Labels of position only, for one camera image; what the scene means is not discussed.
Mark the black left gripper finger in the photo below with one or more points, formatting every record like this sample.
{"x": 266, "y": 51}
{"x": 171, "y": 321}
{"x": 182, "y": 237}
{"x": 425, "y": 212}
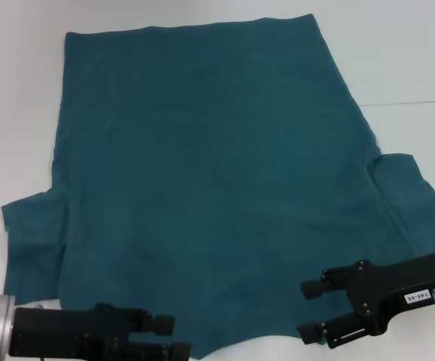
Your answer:
{"x": 178, "y": 352}
{"x": 163, "y": 325}

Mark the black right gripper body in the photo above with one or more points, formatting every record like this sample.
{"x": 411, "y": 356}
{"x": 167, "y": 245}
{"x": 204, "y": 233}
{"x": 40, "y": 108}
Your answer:
{"x": 398, "y": 286}

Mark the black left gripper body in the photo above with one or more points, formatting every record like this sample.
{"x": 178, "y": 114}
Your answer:
{"x": 70, "y": 334}

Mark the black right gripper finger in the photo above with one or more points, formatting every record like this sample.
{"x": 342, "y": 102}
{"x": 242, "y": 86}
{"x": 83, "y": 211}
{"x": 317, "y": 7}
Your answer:
{"x": 311, "y": 334}
{"x": 315, "y": 289}

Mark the teal blue shirt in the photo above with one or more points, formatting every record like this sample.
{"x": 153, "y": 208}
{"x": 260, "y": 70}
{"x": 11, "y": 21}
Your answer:
{"x": 202, "y": 150}

